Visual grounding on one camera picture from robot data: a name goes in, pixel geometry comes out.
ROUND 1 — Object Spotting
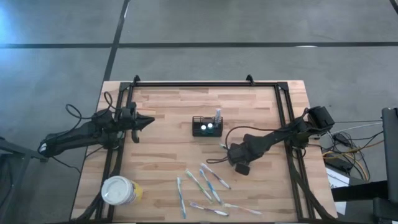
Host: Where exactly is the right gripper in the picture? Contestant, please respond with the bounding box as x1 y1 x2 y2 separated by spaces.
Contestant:
228 138 264 176

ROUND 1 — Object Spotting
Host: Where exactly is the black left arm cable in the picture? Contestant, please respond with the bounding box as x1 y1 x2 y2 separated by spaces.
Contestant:
64 91 124 122

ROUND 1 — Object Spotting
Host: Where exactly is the black power brick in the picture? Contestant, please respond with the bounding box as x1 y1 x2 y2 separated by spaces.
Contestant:
334 133 351 144

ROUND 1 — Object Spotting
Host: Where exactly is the yellow floor cable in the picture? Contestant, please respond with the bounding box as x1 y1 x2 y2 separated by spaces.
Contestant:
322 140 386 182

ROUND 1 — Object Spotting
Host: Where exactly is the white paper sheet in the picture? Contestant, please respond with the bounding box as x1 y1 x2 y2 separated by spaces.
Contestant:
325 167 351 215

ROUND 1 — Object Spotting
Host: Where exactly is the grey metal stand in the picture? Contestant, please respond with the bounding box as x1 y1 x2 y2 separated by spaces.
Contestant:
0 136 50 224

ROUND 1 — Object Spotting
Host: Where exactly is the white floor cable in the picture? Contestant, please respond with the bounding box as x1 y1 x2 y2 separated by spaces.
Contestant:
329 121 384 134

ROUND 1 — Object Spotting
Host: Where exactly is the thin black floor cable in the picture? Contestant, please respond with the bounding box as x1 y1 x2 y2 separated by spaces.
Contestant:
49 145 105 174

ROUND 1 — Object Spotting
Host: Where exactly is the black stand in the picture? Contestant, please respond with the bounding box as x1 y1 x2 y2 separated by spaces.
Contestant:
331 180 398 224

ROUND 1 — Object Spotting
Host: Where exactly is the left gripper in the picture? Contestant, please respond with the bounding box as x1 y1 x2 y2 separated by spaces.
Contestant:
119 101 155 144

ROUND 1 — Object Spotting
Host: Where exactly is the orange white toothbrush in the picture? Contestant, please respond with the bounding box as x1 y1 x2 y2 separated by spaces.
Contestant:
223 203 263 216

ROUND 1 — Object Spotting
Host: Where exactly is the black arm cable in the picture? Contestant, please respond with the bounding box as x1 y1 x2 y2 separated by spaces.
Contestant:
64 91 124 122
205 124 308 165

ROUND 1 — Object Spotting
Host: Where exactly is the purple white toothbrush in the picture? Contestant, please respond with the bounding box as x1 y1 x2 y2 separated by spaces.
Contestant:
189 201 229 217
200 162 232 190

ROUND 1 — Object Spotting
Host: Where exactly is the black wire caddy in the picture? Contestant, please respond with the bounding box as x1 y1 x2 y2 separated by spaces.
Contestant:
192 115 224 138

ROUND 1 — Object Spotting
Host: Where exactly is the black aluminium table frame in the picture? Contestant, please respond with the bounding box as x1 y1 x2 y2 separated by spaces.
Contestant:
70 74 338 224

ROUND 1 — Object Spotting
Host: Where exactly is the black desk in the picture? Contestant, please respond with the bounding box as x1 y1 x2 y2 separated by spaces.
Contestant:
381 107 398 205

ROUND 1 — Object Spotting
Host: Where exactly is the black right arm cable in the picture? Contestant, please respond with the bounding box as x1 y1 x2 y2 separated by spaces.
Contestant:
205 124 308 165

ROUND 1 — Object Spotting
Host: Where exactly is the yellow Lysol wipes canister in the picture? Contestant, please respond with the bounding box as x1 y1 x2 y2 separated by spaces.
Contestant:
101 175 144 207

